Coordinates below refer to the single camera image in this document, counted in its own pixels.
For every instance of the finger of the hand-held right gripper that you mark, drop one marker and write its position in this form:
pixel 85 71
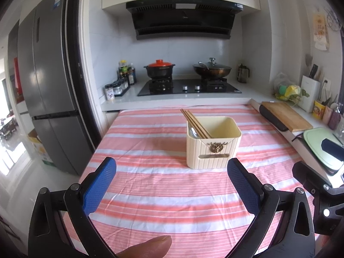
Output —
pixel 334 150
pixel 309 176

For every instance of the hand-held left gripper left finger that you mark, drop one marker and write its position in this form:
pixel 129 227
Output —
pixel 99 185

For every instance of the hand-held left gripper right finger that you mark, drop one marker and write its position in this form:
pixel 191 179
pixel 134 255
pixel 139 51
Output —
pixel 243 185

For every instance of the cream ribbed utensil holder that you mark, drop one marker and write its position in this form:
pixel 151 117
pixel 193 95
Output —
pixel 215 153

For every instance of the metal spoon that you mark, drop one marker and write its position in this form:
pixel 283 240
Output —
pixel 193 132

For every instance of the set of wooden chopsticks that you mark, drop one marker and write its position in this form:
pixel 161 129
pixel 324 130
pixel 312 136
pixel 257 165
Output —
pixel 196 123

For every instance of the person's left hand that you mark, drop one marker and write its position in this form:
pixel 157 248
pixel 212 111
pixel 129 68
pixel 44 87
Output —
pixel 150 248

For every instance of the light green cutting board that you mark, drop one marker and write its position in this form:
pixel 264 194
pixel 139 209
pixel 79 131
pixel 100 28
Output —
pixel 315 142

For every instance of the purple utensil cup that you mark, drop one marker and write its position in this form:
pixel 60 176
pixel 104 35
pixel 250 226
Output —
pixel 334 119

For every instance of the pink utensil cup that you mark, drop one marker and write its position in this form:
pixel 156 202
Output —
pixel 327 115

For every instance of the yellow utensil cup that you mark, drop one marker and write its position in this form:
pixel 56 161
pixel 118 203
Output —
pixel 319 110

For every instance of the wooden cutting board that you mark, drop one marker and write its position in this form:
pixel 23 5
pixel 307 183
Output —
pixel 287 115

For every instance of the white knife block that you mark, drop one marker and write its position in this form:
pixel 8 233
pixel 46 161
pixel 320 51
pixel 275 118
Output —
pixel 309 94

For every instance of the pink white striped cloth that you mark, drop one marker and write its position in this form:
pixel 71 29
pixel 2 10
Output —
pixel 161 193

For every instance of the black oblong bar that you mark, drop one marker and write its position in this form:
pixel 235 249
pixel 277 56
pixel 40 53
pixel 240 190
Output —
pixel 272 118

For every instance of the cardboard box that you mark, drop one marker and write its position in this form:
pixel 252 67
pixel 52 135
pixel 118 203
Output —
pixel 40 147

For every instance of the yellow green plastic bags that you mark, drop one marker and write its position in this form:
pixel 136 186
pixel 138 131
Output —
pixel 289 90

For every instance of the kitchen knives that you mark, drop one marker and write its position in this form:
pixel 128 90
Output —
pixel 313 70

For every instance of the black lid spice jar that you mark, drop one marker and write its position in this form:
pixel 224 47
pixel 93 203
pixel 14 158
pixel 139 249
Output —
pixel 109 92

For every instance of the clear seasoning box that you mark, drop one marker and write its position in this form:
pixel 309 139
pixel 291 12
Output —
pixel 116 89
pixel 124 85

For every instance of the dark wooden furniture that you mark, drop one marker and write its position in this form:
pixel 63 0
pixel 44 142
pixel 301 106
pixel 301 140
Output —
pixel 8 129

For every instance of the dark french press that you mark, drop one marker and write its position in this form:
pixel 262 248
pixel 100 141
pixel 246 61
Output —
pixel 243 74

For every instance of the grey steel refrigerator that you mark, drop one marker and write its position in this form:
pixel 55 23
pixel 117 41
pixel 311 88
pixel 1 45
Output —
pixel 48 86

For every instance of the dark sauce bottle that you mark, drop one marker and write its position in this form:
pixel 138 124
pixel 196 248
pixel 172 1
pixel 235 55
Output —
pixel 133 71
pixel 130 78

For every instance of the black gas stove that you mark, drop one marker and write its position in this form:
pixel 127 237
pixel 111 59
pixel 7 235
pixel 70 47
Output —
pixel 188 87

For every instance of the yellow lid sauce jar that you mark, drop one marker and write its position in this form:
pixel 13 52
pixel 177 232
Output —
pixel 123 68

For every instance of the wok with glass lid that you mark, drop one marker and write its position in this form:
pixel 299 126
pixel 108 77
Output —
pixel 212 70

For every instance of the black clay pot red lid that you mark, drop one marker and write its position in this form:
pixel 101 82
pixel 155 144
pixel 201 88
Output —
pixel 159 70

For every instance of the hanging metal trivet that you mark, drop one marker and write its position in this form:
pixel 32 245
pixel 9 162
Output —
pixel 333 18

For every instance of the red hanging cloth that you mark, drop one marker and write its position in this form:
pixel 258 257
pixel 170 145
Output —
pixel 18 75

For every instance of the black range hood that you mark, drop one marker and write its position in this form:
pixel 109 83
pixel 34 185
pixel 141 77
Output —
pixel 182 18

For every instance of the wall calendar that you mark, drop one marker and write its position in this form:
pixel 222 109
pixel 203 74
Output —
pixel 320 31

